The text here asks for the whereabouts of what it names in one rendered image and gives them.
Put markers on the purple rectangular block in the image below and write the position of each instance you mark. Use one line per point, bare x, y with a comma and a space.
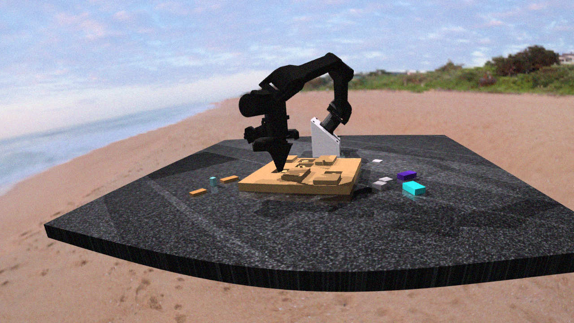
407, 175

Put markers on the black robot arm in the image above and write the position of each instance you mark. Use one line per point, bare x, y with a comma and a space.
289, 80

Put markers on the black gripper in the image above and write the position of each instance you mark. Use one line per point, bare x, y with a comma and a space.
274, 141

